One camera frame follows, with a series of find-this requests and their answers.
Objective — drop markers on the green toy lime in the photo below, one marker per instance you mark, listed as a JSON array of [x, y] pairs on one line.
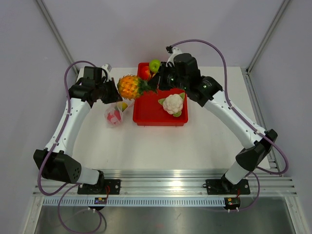
[[122, 106]]

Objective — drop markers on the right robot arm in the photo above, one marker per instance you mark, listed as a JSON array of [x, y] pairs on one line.
[[256, 141]]

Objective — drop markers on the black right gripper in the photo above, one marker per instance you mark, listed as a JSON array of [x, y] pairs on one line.
[[158, 81]]

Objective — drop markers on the right aluminium frame post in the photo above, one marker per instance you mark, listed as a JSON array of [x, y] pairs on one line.
[[268, 34]]

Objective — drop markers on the right circuit board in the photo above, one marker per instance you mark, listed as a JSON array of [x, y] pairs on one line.
[[232, 203]]

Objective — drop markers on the left circuit board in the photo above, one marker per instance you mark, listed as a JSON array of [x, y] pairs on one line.
[[100, 200]]

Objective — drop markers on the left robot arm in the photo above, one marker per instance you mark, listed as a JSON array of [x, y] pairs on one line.
[[55, 161]]

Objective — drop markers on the green toy apple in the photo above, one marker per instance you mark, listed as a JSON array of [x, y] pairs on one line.
[[154, 65]]

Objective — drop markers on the circuit board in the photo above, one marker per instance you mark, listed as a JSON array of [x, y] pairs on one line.
[[100, 200], [232, 203]]

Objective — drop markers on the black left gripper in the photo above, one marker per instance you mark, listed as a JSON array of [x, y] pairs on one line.
[[115, 96]]

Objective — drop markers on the red toy tomato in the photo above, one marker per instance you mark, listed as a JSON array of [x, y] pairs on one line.
[[145, 73]]

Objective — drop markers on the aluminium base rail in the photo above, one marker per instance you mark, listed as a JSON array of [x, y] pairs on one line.
[[189, 183]]

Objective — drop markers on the clear zip top bag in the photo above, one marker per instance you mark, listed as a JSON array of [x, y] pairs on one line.
[[114, 106]]

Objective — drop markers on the red plastic tray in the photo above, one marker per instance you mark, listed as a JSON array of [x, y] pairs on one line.
[[148, 111]]

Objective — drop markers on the left aluminium frame post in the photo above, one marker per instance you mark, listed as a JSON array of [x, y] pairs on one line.
[[55, 32]]

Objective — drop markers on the white slotted cable duct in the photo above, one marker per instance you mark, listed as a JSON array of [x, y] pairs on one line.
[[138, 201]]

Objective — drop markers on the aluminium frame post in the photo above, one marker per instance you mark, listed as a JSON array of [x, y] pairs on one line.
[[268, 34], [55, 32]]

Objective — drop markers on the toy pineapple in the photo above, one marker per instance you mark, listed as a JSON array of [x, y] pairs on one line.
[[132, 87]]

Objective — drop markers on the red toy apple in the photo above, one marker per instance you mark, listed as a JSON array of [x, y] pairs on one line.
[[114, 117]]

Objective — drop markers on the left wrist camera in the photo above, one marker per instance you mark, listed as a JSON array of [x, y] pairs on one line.
[[107, 67]]

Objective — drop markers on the right side aluminium rail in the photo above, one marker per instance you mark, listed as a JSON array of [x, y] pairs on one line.
[[273, 158]]

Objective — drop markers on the toy cauliflower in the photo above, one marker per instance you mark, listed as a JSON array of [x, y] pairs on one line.
[[173, 104]]

